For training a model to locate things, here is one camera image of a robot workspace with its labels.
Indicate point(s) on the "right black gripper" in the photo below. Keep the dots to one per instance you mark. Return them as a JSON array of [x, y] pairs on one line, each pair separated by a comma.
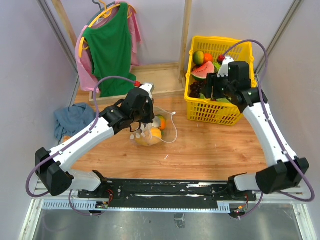
[[212, 80]]

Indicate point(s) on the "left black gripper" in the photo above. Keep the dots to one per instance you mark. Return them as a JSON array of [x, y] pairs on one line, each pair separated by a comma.
[[149, 104]]

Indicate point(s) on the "white garlic toy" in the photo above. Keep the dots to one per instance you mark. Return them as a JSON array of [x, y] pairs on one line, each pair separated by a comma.
[[156, 122]]

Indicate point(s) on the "clear polka dot zip bag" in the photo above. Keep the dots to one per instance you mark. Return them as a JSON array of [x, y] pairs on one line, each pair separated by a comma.
[[169, 134]]

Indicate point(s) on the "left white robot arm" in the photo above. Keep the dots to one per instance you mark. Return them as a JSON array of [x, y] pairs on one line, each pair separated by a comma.
[[55, 169]]

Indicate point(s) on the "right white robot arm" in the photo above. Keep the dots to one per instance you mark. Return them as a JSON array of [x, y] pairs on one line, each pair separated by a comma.
[[285, 169]]

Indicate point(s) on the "green tank top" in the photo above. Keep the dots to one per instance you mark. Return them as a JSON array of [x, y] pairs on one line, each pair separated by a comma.
[[110, 46]]

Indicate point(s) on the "green custard apple toy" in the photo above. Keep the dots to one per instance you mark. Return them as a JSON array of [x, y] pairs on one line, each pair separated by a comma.
[[217, 66]]

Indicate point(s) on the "yellow plastic basket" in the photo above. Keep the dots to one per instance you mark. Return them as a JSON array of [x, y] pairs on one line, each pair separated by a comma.
[[214, 111]]

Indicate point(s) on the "watermelon slice toy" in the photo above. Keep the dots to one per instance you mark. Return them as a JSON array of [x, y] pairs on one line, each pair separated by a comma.
[[200, 73]]

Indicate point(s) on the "orange tangerine toy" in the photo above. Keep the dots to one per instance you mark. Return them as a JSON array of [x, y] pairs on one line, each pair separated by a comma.
[[207, 57]]

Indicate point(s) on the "dark purple grape bunch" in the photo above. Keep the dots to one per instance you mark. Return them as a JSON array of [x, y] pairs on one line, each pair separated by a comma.
[[196, 90]]

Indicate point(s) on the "wooden clothes rack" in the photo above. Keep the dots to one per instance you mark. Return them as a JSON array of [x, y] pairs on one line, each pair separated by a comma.
[[168, 78]]

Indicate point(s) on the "green orange mango toy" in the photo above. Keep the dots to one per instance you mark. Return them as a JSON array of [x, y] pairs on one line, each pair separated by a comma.
[[198, 58]]

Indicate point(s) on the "pink shirt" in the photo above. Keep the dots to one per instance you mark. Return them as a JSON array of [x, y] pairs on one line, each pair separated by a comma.
[[84, 64]]

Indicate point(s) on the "blue crumpled cloth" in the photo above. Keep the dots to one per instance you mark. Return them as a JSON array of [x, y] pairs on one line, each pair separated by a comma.
[[69, 121]]

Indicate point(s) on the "yellow clothes hanger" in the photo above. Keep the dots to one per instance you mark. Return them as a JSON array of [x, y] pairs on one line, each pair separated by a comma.
[[104, 13]]

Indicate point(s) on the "grey clothes hanger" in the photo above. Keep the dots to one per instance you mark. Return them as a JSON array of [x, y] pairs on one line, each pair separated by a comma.
[[102, 5]]

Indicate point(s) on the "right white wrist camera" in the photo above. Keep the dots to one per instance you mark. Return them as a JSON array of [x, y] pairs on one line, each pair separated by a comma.
[[224, 69]]

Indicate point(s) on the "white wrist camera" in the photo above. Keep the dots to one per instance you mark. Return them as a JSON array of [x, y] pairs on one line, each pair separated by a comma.
[[148, 87], [224, 69]]

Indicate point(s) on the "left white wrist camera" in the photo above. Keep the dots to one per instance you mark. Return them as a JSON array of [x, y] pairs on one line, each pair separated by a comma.
[[148, 87]]

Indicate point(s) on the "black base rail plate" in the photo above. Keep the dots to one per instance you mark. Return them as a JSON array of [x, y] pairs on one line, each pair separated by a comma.
[[167, 194]]

